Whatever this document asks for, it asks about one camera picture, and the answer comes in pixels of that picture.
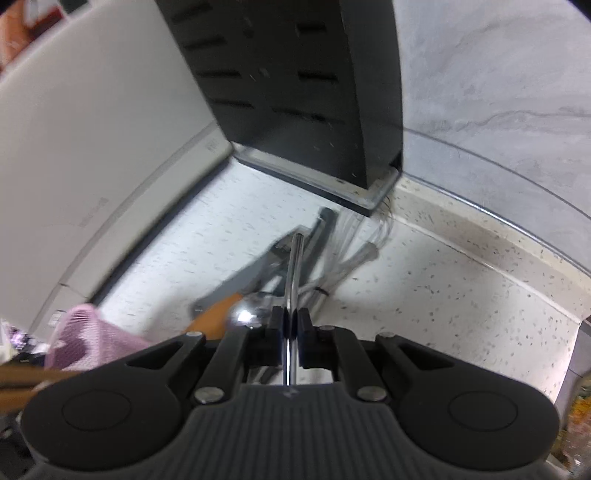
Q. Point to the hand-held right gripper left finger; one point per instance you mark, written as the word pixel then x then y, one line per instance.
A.
pixel 279 327

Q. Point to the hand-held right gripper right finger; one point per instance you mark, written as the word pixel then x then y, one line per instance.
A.
pixel 304 332

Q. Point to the pink mesh utensil cup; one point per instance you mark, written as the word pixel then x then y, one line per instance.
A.
pixel 92 332

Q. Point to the bamboo chopstick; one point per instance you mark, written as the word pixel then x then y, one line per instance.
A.
pixel 18 397
pixel 27 374

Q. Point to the black knife block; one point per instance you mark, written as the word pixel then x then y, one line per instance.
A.
pixel 277 69

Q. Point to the white kitchen appliance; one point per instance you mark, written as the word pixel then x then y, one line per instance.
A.
pixel 92 138

